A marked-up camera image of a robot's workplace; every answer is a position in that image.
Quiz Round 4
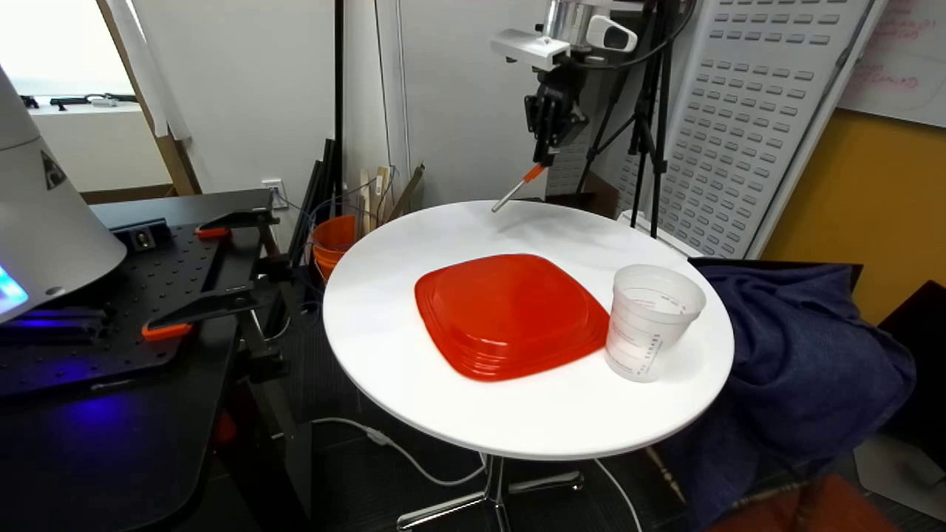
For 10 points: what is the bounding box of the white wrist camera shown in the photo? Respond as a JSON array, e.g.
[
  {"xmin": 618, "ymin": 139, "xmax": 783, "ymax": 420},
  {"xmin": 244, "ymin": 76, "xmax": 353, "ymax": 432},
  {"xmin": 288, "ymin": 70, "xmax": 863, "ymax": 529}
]
[{"xmin": 493, "ymin": 28, "xmax": 570, "ymax": 70}]

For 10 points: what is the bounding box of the black orange clamp near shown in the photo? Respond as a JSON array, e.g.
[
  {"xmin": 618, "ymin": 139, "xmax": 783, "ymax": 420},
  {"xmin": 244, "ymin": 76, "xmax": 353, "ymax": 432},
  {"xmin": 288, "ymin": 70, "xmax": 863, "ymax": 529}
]
[{"xmin": 140, "ymin": 290, "xmax": 256, "ymax": 343}]

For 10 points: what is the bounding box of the orange capped marker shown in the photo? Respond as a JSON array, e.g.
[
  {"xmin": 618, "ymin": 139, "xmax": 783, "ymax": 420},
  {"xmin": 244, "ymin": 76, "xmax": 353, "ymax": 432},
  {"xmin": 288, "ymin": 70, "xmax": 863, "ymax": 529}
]
[{"xmin": 491, "ymin": 161, "xmax": 547, "ymax": 213}]

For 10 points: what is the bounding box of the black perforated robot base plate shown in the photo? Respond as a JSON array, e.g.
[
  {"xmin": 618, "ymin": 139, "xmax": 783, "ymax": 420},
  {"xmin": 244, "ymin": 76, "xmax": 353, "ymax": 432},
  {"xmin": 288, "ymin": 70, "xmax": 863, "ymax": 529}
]
[{"xmin": 0, "ymin": 228, "xmax": 229, "ymax": 402}]

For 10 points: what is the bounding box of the clear plastic measuring cup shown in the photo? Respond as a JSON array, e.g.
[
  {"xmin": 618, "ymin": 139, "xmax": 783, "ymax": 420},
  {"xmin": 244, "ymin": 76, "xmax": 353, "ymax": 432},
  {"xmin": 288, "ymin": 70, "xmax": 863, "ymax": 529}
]
[{"xmin": 606, "ymin": 262, "xmax": 706, "ymax": 380}]

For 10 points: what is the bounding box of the navy blue cloth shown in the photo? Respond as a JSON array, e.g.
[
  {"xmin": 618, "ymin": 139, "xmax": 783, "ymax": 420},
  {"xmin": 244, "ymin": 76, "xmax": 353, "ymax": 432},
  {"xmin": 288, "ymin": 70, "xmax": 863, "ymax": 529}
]
[{"xmin": 662, "ymin": 259, "xmax": 916, "ymax": 532}]

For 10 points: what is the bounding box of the round white table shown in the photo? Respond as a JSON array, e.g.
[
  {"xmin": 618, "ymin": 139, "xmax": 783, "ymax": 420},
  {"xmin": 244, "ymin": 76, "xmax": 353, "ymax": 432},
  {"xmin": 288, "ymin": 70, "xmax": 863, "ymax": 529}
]
[{"xmin": 321, "ymin": 198, "xmax": 736, "ymax": 464}]

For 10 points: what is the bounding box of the black orange clamp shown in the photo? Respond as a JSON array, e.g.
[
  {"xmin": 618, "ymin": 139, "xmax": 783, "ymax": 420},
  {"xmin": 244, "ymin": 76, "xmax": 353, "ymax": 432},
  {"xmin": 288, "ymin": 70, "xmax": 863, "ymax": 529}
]
[
  {"xmin": 196, "ymin": 210, "xmax": 279, "ymax": 243},
  {"xmin": 140, "ymin": 290, "xmax": 256, "ymax": 343}
]

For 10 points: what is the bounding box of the red square plate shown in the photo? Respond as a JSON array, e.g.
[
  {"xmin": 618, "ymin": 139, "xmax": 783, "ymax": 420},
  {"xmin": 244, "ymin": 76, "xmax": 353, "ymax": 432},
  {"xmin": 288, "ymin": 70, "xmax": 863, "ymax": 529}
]
[{"xmin": 415, "ymin": 253, "xmax": 610, "ymax": 380}]

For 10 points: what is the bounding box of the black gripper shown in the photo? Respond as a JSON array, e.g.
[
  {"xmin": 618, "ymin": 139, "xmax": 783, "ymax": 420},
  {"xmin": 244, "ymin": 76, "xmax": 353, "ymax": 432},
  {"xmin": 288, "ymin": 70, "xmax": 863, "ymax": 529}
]
[{"xmin": 523, "ymin": 64, "xmax": 587, "ymax": 164}]

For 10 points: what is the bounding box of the black orange clamp far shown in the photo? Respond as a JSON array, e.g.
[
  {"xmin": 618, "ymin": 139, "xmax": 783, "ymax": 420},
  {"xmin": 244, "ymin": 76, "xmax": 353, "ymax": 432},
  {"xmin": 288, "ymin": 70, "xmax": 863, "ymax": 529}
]
[{"xmin": 196, "ymin": 210, "xmax": 279, "ymax": 243}]

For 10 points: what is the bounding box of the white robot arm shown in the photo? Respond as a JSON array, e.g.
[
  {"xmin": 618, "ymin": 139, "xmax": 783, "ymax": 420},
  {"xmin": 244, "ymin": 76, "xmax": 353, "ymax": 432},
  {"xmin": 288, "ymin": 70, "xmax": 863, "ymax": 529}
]
[{"xmin": 0, "ymin": 74, "xmax": 128, "ymax": 322}]

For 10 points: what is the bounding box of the white cable on floor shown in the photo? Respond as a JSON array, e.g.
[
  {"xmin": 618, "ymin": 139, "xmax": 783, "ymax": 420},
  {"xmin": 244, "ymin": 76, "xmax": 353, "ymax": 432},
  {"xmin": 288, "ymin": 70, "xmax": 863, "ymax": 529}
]
[{"xmin": 310, "ymin": 412, "xmax": 491, "ymax": 489}]

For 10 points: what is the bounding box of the orange bucket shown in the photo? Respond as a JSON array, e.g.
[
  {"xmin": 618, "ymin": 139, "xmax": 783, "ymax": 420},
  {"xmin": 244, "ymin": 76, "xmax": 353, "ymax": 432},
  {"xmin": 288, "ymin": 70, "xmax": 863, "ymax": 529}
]
[{"xmin": 310, "ymin": 216, "xmax": 360, "ymax": 278}]

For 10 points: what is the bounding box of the white pegboard panel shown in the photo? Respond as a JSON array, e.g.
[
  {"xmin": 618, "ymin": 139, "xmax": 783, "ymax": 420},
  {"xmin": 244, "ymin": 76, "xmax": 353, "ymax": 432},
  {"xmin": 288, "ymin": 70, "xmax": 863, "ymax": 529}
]
[{"xmin": 622, "ymin": 0, "xmax": 887, "ymax": 259}]

